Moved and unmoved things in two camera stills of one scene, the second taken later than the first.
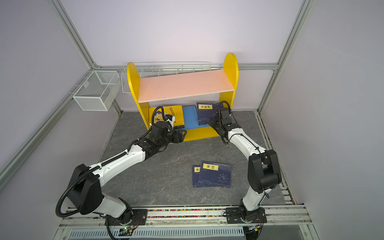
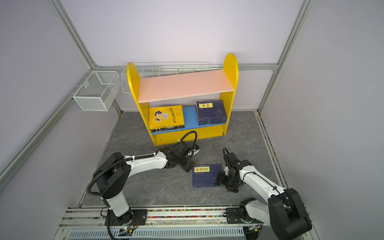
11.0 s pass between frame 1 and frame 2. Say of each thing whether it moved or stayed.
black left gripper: moved
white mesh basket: stayed
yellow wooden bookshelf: stayed
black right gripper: moved
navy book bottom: moved
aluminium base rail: stayed
